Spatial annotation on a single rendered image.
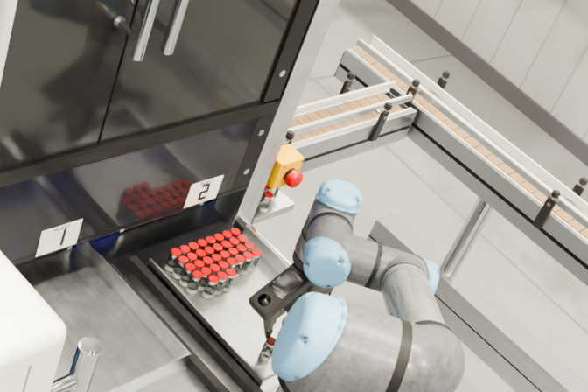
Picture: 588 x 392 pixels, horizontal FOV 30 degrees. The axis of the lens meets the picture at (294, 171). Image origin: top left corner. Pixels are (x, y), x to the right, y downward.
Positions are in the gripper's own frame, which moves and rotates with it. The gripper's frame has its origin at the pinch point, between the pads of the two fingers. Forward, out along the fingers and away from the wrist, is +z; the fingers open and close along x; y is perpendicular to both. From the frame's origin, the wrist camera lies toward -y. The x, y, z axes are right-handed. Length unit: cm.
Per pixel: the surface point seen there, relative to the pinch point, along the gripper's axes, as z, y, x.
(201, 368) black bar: 3.4, -13.8, 2.6
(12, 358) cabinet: -60, -82, -24
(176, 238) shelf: 5.1, 5.7, 33.3
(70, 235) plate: -8.6, -25.1, 31.1
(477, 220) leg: 18, 100, 15
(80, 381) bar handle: -50, -71, -23
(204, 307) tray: 5.1, -1.9, 15.3
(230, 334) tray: 5.2, -1.7, 7.5
